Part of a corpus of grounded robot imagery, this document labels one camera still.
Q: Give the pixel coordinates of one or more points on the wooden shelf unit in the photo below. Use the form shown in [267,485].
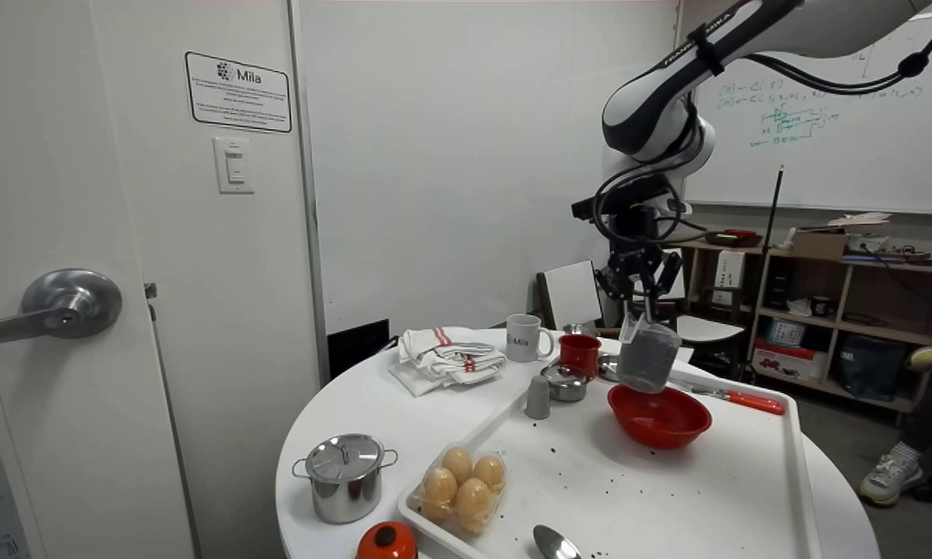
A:
[903,275]

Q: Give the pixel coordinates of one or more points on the small orange round object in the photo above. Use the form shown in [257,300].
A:
[389,541]

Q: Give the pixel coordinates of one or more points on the white cloth with red stripes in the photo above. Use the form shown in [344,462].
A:
[446,363]

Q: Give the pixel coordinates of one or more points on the white rectangular tray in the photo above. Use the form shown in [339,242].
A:
[725,497]

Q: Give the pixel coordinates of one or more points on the red mug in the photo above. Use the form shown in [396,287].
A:
[578,354]

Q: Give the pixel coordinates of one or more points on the bag of bread rolls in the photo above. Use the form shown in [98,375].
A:
[462,497]

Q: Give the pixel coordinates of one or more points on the cardboard box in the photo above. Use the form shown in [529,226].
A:
[819,248]

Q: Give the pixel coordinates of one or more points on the red white box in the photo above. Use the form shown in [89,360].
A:
[790,365]

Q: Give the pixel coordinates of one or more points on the small grey shaker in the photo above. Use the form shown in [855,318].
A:
[539,399]

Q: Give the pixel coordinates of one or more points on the white light switch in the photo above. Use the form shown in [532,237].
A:
[234,166]

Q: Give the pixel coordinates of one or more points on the clear plastic jug dark contents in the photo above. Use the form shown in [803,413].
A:
[648,360]

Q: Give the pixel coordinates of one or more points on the red bowl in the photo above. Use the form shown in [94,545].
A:
[659,423]

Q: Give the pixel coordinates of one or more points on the small steel bowl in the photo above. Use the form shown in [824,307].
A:
[609,367]

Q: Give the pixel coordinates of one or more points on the thin black pole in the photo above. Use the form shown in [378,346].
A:
[770,237]

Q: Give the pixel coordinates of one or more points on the small lidded steel dish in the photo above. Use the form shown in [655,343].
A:
[563,386]

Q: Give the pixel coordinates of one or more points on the white leaning panel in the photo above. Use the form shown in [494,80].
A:
[569,295]

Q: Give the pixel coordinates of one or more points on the white wall sign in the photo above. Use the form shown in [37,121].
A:
[238,91]

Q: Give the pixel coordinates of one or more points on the black box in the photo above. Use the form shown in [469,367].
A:
[359,349]

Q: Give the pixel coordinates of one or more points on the black storage bin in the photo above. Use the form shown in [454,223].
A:
[872,372]

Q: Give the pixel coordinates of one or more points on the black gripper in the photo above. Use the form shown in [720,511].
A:
[639,235]

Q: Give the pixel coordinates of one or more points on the white shoe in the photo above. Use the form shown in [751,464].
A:
[891,474]

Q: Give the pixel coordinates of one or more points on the white mug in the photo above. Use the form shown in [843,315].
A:
[523,336]

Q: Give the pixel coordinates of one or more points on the steel pot with lid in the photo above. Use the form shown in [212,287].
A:
[344,485]

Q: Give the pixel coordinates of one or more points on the whiteboard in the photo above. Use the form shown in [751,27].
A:
[850,158]

